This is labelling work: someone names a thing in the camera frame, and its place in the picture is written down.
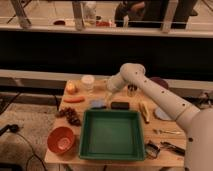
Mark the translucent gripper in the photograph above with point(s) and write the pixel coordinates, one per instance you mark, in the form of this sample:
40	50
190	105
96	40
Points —
108	97

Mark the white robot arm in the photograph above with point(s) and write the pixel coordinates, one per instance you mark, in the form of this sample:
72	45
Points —
197	124

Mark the white paper cup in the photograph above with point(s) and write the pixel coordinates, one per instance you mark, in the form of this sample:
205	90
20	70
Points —
88	82

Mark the black rectangular block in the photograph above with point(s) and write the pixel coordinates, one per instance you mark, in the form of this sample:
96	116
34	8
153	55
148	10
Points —
120	105

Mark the blue sponge cloth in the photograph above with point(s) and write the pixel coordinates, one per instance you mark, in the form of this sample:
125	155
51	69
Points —
97	104

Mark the yellow orange fruit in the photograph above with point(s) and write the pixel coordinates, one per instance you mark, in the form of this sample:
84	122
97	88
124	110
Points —
71	88

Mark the green plastic tray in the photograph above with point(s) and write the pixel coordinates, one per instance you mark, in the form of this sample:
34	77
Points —
111	135

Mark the purple grape bunch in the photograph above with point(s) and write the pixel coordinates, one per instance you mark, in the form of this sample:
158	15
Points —
70	114

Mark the purple bowl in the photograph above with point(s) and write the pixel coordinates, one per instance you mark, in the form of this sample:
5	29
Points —
160	81

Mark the light blue plate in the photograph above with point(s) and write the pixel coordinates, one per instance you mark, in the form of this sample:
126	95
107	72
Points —
160	114

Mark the metal fork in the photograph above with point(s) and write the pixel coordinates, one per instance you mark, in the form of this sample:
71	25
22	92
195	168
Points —
157	131

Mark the orange plastic bowl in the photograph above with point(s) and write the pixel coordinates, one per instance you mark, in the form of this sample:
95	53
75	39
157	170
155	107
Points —
60	140

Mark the small metal cutter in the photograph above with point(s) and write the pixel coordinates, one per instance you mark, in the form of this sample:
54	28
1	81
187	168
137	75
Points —
152	150

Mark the person in background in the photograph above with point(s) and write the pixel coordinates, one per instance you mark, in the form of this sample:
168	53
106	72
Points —
134	10

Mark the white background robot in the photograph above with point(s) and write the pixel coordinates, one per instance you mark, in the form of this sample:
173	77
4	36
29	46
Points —
89	11

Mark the black handled peeler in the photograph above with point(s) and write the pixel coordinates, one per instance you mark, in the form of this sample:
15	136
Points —
173	148

